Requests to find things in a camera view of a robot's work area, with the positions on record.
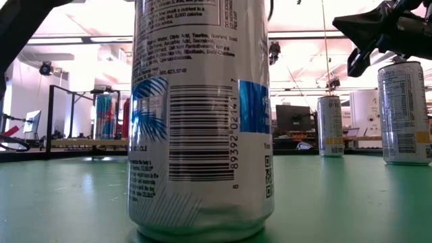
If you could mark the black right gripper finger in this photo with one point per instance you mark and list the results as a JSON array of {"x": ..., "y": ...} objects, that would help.
[
  {"x": 357, "y": 62},
  {"x": 364, "y": 28}
]

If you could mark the teal beverage can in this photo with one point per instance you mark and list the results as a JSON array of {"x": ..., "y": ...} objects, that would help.
[{"x": 105, "y": 118}]

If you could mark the black aluminium table frame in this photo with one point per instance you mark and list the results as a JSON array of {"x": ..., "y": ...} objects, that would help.
[{"x": 67, "y": 156}]

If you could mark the wooden shelf with black frame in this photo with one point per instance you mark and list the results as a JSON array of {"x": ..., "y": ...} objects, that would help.
[{"x": 81, "y": 143}]

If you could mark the white can yellow print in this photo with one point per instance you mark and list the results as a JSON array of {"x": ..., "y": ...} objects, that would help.
[
  {"x": 401, "y": 118},
  {"x": 330, "y": 125}
]

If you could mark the white rounded object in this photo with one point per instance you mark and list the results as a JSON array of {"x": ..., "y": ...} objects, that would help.
[{"x": 303, "y": 146}]

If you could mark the round black lamp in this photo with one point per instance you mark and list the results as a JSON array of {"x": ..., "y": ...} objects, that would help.
[{"x": 46, "y": 69}]

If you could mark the white printed column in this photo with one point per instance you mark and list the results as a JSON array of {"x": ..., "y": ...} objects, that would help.
[{"x": 364, "y": 108}]

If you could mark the wooden desk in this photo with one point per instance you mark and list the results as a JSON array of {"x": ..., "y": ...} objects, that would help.
[{"x": 362, "y": 138}]

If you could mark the red beverage can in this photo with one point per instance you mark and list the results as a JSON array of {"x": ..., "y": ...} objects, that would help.
[{"x": 126, "y": 118}]

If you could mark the open laptop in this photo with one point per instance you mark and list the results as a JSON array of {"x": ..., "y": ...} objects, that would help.
[{"x": 356, "y": 132}]

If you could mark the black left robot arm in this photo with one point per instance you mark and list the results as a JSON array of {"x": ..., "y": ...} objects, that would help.
[{"x": 13, "y": 33}]

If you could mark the black computer monitor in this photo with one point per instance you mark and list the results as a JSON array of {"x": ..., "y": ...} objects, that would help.
[{"x": 293, "y": 118}]

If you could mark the green table mat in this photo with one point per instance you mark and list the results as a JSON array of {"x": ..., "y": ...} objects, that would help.
[{"x": 67, "y": 202}]

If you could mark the white can blue print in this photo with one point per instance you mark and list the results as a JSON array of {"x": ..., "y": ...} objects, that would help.
[{"x": 202, "y": 135}]

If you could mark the black ceiling-hung camera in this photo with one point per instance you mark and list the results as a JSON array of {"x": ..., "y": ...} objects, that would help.
[
  {"x": 333, "y": 83},
  {"x": 274, "y": 52}
]

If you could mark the grey computer monitor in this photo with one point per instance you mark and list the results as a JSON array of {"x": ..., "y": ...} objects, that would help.
[{"x": 33, "y": 121}]

